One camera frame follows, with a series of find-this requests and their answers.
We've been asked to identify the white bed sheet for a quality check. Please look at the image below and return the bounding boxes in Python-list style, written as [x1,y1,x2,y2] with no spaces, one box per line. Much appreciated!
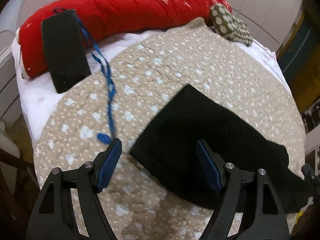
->
[11,30,291,145]

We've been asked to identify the black pants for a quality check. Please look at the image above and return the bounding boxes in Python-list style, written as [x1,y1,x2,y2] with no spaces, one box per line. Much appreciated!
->
[130,85,311,213]

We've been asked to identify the red quilted blanket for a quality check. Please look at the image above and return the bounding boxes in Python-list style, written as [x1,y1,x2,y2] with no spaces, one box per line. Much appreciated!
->
[17,0,232,79]

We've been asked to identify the beige dotted quilt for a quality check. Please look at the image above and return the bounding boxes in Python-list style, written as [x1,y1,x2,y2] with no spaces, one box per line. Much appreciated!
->
[27,18,308,239]

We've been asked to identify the olive polka dot pillow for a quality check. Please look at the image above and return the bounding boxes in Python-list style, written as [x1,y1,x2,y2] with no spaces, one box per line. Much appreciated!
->
[210,3,253,47]

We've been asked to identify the blue lanyard strap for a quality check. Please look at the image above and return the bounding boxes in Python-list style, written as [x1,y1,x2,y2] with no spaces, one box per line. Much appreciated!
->
[52,7,117,145]

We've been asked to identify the black rectangular pouch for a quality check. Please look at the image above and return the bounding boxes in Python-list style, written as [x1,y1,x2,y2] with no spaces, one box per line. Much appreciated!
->
[41,9,91,94]

